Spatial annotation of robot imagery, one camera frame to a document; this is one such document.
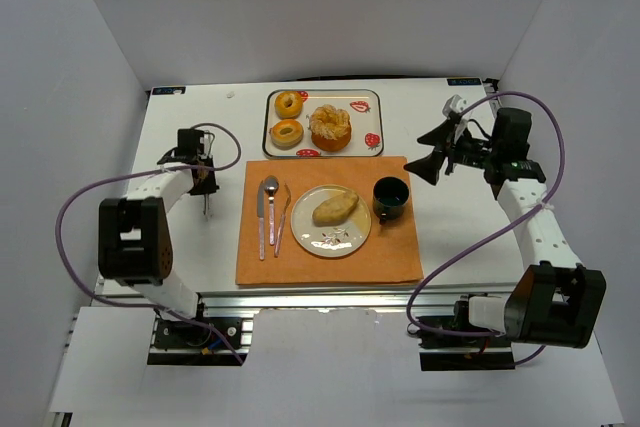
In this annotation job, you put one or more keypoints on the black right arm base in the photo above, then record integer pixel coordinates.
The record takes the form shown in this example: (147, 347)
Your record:
(446, 353)

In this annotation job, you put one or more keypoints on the metal serving tongs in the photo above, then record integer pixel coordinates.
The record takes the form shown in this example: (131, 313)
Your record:
(208, 178)

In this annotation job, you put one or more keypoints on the far glazed bagel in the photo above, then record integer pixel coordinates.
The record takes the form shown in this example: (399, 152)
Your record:
(288, 104)

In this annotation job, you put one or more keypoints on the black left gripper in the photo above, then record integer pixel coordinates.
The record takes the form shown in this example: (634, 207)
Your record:
(205, 187)

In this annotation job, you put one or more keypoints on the pink handled spoon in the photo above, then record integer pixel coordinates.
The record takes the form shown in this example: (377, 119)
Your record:
(271, 186)

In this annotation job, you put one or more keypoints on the oblong golden bread roll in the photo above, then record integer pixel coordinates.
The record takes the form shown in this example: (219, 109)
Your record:
(336, 209)

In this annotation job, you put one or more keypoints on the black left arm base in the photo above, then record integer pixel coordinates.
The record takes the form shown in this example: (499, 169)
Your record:
(175, 343)

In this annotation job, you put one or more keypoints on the dark green mug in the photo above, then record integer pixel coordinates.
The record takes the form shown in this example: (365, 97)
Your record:
(390, 196)

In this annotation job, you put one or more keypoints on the pink handled fork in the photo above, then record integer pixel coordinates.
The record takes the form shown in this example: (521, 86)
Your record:
(282, 222)

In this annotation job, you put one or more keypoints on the glazed bagel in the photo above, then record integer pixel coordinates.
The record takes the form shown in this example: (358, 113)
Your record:
(287, 133)
(288, 104)

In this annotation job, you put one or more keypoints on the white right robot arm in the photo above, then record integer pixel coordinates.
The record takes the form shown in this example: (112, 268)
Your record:
(557, 300)

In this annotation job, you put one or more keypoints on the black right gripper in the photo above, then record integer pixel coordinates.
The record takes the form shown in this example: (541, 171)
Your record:
(448, 150)

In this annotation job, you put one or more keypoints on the pink handled knife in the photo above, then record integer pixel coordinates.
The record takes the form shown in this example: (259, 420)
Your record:
(261, 222)

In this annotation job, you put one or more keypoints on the sugar crusted round bread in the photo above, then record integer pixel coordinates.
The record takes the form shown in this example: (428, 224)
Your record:
(330, 128)

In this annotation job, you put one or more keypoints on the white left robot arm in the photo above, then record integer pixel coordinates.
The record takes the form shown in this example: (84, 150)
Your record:
(134, 244)

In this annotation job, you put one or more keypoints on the near glazed bagel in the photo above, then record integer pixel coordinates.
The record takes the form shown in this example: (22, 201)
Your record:
(287, 133)

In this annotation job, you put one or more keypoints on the orange cloth placemat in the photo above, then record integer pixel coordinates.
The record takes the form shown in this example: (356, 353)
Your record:
(389, 255)

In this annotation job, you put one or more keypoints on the cream ceramic plate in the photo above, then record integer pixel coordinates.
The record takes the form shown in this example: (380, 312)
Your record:
(329, 241)

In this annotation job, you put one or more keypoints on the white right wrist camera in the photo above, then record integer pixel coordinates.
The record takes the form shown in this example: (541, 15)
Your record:
(454, 105)

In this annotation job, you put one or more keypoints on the strawberry print white tray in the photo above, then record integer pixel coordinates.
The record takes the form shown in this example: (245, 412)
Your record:
(363, 106)

